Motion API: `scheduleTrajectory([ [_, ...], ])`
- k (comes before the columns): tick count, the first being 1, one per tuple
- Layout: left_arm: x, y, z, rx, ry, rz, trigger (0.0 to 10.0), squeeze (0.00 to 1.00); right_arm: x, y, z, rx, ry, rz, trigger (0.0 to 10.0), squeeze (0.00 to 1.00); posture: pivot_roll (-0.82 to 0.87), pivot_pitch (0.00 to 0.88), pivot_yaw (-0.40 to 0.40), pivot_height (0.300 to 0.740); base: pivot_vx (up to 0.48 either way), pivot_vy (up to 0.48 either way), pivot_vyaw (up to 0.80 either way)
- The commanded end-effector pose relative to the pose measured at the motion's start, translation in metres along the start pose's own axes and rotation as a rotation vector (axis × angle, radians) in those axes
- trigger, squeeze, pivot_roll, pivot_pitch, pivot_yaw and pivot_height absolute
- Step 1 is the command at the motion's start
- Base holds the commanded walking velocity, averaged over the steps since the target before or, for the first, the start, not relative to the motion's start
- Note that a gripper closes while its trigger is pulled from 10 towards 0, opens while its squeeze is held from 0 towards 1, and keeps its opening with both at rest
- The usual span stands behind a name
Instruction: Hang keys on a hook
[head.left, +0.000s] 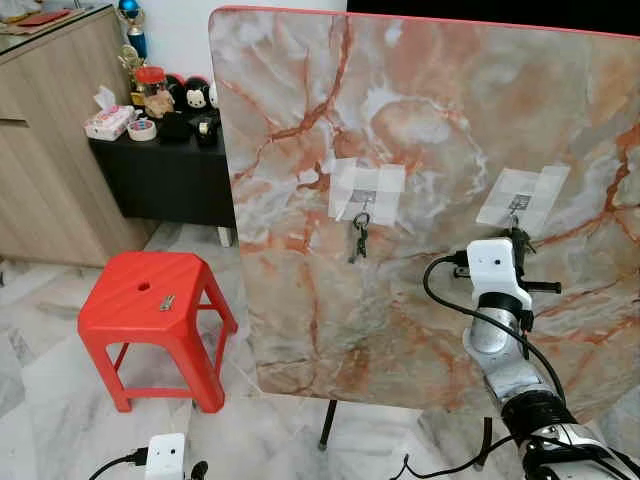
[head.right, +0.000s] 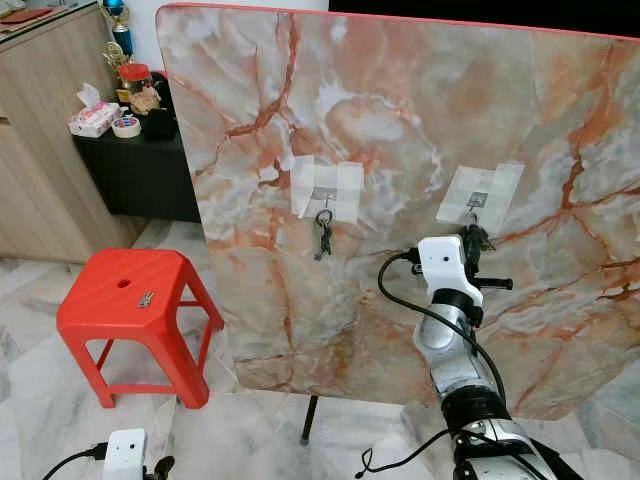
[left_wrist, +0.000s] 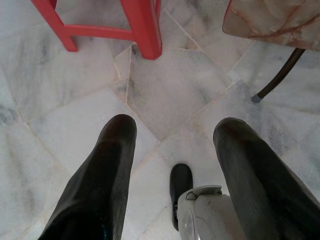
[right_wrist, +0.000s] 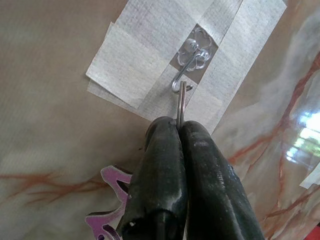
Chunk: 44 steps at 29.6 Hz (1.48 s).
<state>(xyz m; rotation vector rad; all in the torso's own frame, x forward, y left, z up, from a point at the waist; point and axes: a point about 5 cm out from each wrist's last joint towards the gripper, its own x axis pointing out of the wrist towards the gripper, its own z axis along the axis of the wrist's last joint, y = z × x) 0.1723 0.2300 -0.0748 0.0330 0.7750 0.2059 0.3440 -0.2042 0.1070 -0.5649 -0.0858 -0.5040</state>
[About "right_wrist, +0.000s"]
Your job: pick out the white cloth tape strip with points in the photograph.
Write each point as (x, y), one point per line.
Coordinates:
(245, 50)
(150, 97)
(130, 57)
(310, 181)
(165, 22)

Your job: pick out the clear flower adhesive hook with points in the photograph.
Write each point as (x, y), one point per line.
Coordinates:
(192, 53)

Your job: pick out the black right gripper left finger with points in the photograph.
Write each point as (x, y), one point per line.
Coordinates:
(157, 175)

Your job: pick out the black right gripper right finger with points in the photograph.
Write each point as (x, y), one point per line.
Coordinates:
(215, 180)

